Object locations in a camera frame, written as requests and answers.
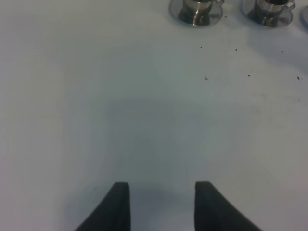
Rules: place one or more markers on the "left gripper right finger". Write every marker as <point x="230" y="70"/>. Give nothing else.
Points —
<point x="213" y="212"/>

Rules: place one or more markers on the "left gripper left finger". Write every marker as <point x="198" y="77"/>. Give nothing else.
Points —
<point x="112" y="213"/>

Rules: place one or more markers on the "left stainless steel saucer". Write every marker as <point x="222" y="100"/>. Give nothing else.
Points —
<point x="175" y="7"/>

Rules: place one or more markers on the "left stainless steel teacup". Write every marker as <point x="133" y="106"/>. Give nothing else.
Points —
<point x="201" y="12"/>

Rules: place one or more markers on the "stainless steel teacup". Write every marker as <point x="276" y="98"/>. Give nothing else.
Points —
<point x="269" y="12"/>
<point x="201" y="12"/>

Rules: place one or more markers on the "right stainless steel saucer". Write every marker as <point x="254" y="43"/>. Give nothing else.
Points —
<point x="286" y="19"/>

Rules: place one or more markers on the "right stainless steel teacup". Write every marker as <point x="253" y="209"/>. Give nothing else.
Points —
<point x="269" y="12"/>

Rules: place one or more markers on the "teapot stainless steel saucer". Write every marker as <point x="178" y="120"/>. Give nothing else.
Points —
<point x="304" y="16"/>

